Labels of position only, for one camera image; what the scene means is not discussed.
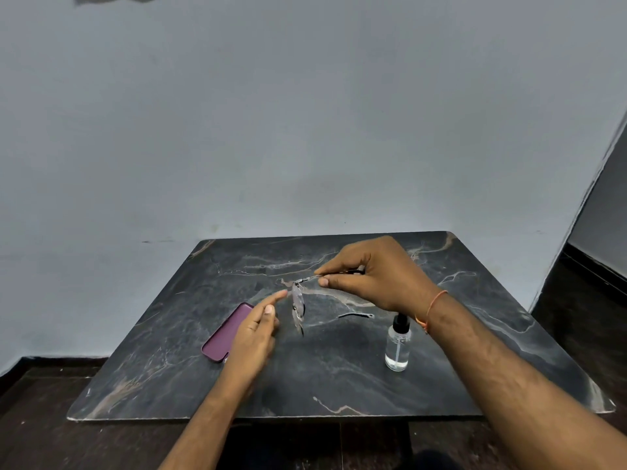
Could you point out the person's right hand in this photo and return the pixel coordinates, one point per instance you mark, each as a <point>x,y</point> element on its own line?
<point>392,278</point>

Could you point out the black skirting board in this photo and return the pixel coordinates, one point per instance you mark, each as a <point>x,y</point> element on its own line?
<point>59,361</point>
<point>597,266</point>

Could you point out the clear spray bottle black cap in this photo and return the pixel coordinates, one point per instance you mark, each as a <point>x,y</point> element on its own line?
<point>398,347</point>

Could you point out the person's right forearm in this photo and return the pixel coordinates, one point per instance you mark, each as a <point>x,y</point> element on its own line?
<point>514,386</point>

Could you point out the maroon glasses case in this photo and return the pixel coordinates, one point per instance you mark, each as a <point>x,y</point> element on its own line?
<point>225,332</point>

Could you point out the person's black trousers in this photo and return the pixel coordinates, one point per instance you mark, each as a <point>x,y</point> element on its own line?
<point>431,462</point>

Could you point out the person's left hand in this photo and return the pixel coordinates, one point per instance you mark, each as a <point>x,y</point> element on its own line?
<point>252,347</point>

